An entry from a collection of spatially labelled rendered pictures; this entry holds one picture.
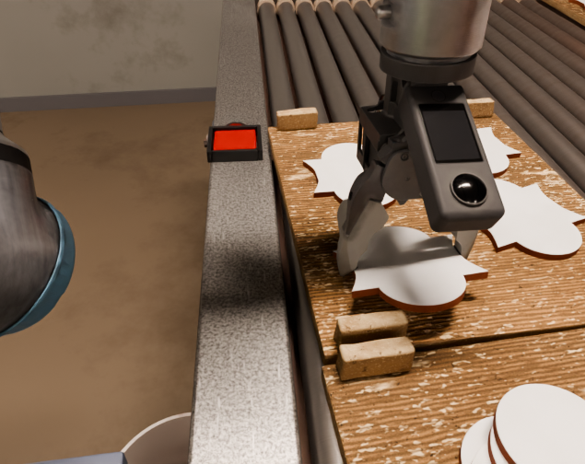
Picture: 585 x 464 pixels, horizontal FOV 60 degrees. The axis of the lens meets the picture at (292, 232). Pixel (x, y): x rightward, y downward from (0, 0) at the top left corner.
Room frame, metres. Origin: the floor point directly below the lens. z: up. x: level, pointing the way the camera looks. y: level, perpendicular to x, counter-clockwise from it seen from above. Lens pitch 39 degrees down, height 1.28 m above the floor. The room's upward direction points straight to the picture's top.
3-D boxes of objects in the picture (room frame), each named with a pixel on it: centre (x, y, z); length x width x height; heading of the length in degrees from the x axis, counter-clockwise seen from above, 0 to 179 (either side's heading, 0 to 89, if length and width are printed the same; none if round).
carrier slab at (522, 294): (0.49, -0.17, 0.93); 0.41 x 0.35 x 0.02; 9
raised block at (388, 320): (0.28, -0.07, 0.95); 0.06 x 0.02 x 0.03; 99
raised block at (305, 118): (0.66, -0.01, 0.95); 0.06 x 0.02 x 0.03; 99
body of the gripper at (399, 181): (0.39, -0.10, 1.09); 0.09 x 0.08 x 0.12; 9
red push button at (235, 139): (0.64, 0.08, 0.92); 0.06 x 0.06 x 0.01; 5
